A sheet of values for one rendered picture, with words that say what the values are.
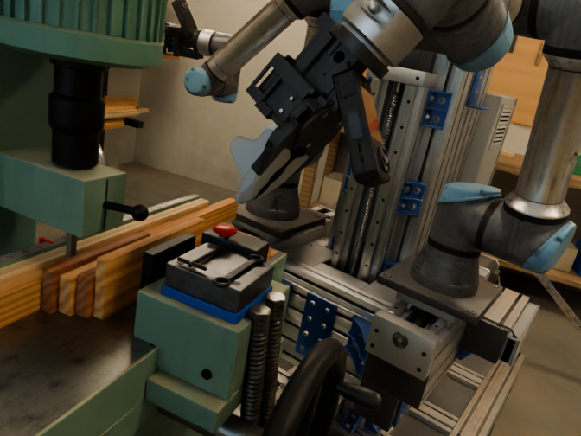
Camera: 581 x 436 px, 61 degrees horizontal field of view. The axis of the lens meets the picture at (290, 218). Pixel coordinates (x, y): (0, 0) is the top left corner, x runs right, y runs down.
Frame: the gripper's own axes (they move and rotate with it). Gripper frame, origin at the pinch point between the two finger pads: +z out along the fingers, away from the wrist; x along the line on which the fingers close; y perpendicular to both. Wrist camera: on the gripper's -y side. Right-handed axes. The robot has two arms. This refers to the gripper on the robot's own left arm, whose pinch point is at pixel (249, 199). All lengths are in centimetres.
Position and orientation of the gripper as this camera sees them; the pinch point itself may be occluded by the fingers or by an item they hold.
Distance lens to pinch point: 55.4
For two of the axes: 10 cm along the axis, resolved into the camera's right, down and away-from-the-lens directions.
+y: -6.0, -7.3, 3.2
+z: -6.6, 6.8, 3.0
